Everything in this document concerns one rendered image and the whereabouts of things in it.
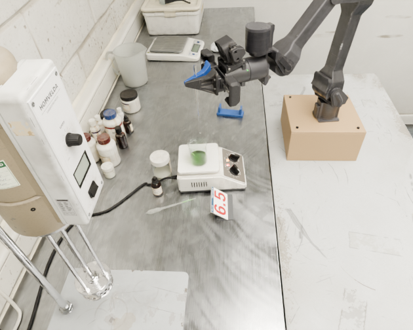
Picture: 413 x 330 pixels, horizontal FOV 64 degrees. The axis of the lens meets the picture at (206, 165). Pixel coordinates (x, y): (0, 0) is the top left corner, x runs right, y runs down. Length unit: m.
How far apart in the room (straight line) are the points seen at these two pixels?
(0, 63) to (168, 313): 0.61
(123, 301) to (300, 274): 0.42
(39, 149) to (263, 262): 0.63
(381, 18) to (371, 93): 1.02
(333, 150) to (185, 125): 0.52
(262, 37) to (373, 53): 1.78
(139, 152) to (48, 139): 0.80
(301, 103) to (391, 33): 1.43
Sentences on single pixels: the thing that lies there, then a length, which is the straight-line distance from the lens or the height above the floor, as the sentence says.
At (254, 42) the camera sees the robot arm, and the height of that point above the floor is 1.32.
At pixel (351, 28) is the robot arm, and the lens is 0.97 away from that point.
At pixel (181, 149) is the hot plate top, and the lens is 1.00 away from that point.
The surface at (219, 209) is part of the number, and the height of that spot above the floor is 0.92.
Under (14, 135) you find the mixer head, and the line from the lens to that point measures 0.38.
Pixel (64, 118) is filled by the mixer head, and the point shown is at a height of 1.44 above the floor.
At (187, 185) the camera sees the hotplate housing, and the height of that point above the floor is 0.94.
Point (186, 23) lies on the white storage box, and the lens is 1.88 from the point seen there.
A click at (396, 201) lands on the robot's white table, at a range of 1.08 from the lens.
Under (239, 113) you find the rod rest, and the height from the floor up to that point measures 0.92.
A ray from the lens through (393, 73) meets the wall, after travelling 2.66.
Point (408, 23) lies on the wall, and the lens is 2.52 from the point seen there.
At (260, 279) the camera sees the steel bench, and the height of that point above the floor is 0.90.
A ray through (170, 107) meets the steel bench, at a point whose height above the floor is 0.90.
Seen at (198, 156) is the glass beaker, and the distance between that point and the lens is 0.91.
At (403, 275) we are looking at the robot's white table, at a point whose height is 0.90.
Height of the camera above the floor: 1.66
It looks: 45 degrees down
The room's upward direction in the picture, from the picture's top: 4 degrees counter-clockwise
